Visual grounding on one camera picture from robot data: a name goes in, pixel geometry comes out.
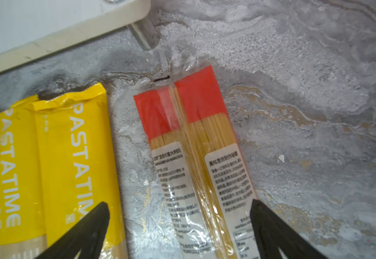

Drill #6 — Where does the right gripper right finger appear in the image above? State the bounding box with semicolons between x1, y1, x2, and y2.
250;199;326;259

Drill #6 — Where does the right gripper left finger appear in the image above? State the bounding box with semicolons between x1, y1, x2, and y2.
38;202;110;259

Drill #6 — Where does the red clear spaghetti pack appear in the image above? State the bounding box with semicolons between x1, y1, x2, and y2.
134;65;260;259

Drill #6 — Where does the right yellow Pastatime spaghetti pack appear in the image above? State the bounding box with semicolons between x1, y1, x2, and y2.
32;83;127;259

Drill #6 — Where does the yellow pastatime spaghetti pack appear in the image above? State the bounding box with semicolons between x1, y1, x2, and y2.
0;96;47;259
32;83;127;259

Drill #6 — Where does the middle yellow Pastatime spaghetti pack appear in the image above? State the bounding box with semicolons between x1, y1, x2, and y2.
0;96;47;259

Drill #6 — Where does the white two-tier shelf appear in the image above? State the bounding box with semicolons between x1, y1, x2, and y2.
0;0;159;73

